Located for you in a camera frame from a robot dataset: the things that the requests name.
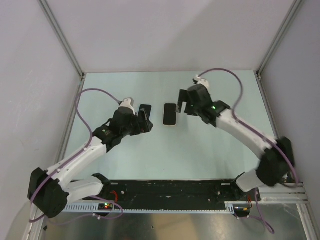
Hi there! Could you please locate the beige phone case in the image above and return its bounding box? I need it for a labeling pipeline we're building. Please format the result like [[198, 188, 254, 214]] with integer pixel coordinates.
[[162, 102, 178, 127]]

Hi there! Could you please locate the black phone pink edge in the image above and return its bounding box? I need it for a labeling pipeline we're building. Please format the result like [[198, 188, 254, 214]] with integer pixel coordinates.
[[163, 103, 177, 126]]

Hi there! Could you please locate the black smartphone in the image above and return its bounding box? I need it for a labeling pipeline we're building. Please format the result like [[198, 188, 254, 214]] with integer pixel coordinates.
[[139, 104, 152, 118]]

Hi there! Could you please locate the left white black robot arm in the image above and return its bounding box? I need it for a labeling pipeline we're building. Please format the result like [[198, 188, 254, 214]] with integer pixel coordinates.
[[27, 107, 154, 219]]

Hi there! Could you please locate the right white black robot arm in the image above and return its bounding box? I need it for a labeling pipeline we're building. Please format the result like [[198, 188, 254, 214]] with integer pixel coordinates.
[[176, 84, 295, 201]]

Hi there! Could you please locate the left controller board with LEDs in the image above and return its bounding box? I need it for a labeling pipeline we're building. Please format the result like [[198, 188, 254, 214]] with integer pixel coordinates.
[[98, 203, 114, 211]]

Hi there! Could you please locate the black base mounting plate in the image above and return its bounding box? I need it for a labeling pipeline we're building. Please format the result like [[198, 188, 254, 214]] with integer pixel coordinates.
[[82, 180, 262, 204]]

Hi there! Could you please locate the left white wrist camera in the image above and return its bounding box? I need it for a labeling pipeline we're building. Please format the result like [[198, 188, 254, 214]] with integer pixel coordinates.
[[119, 97, 135, 113]]

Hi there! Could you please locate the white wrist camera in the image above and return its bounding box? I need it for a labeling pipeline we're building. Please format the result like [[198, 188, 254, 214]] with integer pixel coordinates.
[[192, 75, 210, 90], [119, 97, 135, 113]]

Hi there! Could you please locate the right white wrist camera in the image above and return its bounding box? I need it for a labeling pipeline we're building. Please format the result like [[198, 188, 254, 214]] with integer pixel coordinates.
[[192, 75, 210, 90]]

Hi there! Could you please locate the left aluminium side rail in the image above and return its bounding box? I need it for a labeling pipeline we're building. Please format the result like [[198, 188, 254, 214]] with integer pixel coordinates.
[[53, 73, 87, 165]]

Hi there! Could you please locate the aluminium side rail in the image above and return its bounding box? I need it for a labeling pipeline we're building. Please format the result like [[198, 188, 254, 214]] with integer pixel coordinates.
[[53, 73, 87, 165], [256, 74, 298, 182]]

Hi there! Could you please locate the right aluminium side rail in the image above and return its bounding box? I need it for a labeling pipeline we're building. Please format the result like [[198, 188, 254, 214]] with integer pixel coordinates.
[[256, 74, 298, 182]]

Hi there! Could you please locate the white slotted cable duct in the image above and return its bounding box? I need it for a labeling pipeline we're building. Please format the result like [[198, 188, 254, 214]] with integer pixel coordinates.
[[62, 201, 234, 214]]

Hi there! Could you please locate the right controller board with wires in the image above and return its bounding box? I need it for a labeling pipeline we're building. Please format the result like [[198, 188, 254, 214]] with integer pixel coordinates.
[[233, 205, 252, 219]]

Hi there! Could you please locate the right aluminium corner post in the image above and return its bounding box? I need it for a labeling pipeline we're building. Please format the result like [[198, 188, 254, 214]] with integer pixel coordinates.
[[256, 0, 305, 78]]

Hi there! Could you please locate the aluminium corner post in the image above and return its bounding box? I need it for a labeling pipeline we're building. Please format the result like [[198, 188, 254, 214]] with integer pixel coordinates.
[[256, 0, 305, 78], [37, 0, 85, 80]]

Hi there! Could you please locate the left aluminium corner post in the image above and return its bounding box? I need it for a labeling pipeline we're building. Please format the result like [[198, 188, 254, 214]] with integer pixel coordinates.
[[37, 0, 85, 80]]

